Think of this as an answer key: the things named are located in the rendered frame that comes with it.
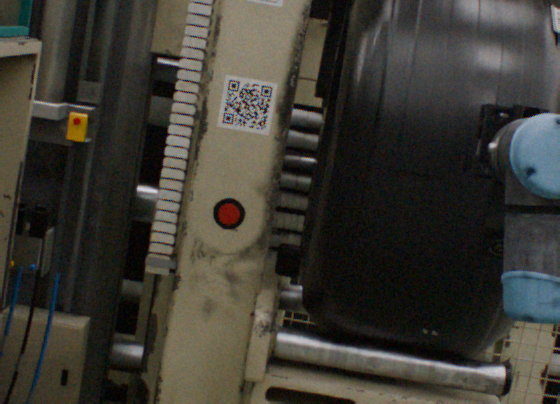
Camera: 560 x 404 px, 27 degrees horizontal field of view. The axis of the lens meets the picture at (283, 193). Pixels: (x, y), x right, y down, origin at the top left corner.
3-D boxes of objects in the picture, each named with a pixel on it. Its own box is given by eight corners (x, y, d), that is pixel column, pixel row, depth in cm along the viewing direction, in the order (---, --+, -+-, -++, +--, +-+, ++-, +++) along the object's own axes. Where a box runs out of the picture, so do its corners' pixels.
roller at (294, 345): (270, 319, 169) (265, 347, 170) (268, 332, 164) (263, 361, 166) (509, 360, 169) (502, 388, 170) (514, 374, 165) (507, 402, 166)
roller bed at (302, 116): (193, 258, 211) (220, 95, 207) (200, 243, 226) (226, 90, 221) (301, 277, 211) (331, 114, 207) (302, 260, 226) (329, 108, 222)
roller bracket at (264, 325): (242, 382, 162) (254, 314, 161) (254, 311, 201) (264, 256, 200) (266, 386, 162) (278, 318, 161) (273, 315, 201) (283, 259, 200)
